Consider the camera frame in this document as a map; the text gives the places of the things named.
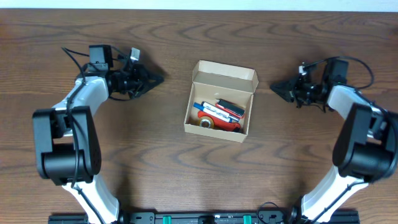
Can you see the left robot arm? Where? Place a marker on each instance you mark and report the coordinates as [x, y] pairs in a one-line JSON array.
[[67, 148]]

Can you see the black marker pen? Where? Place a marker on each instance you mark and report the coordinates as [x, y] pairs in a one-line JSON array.
[[219, 112]]

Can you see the red utility knife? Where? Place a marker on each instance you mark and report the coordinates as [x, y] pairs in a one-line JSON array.
[[219, 124]]

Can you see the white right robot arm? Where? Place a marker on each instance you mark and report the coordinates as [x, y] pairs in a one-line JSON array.
[[365, 151]]

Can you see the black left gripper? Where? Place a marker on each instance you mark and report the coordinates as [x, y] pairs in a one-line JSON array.
[[138, 81]]

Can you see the yellow tape roll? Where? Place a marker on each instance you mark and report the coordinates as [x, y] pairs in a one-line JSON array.
[[206, 122]]

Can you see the brown cardboard box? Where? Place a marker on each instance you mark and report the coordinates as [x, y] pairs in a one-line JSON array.
[[212, 81]]

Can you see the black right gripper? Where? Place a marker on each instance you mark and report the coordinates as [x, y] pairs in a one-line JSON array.
[[296, 91]]

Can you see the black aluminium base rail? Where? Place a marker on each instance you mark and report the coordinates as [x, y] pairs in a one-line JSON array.
[[270, 216]]

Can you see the blue marker pen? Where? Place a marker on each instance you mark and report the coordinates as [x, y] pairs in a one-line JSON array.
[[201, 108]]

